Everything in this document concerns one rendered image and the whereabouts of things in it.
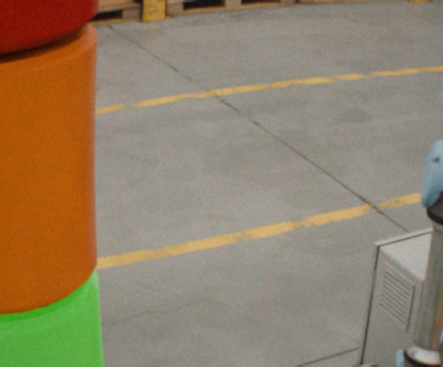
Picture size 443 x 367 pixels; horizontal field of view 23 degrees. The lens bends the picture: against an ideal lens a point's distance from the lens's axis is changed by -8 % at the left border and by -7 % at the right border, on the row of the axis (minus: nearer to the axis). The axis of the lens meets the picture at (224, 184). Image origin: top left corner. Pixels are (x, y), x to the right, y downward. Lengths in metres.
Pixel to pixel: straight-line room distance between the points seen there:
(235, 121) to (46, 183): 6.35
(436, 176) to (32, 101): 1.60
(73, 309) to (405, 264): 2.17
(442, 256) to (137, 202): 3.77
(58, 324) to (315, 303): 4.47
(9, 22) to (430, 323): 1.76
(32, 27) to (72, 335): 0.07
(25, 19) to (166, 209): 5.27
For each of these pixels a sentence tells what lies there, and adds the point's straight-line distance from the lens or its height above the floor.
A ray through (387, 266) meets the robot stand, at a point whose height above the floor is 1.20.
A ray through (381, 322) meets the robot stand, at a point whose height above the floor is 1.06.
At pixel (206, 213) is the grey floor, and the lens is 5.42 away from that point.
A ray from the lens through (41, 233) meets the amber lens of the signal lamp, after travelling 0.21.
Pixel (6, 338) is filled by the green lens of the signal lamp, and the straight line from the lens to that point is 0.22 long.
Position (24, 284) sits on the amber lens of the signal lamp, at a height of 2.22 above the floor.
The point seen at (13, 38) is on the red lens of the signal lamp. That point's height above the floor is 2.27.
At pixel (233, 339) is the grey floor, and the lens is 4.41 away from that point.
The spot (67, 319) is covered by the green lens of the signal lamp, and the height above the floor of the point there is 2.21.
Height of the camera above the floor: 2.33
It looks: 24 degrees down
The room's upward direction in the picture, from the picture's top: 2 degrees clockwise
